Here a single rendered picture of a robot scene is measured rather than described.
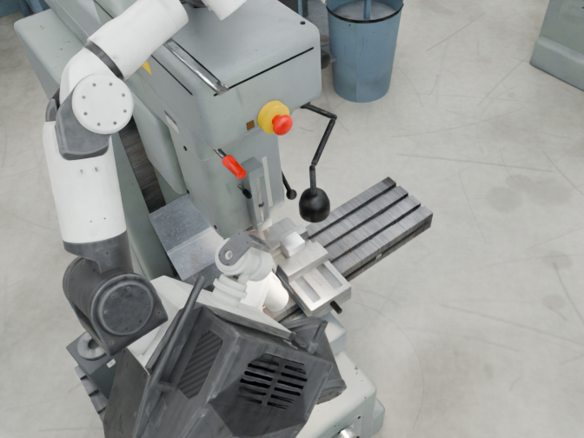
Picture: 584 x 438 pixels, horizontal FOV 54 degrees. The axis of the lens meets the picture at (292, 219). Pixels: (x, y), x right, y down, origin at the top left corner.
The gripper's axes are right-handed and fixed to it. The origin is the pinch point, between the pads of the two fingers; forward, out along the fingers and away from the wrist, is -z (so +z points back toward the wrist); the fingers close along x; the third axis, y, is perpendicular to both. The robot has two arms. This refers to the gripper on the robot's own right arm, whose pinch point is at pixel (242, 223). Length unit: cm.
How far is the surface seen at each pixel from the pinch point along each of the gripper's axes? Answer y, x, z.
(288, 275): 22.5, -10.1, 4.9
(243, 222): -11.9, 0.6, 9.8
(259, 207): -18.6, -3.4, 12.5
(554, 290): 124, -144, -12
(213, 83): -66, 3, 27
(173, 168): -20.7, 13.7, -6.1
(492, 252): 123, -128, -43
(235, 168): -47, 2, 27
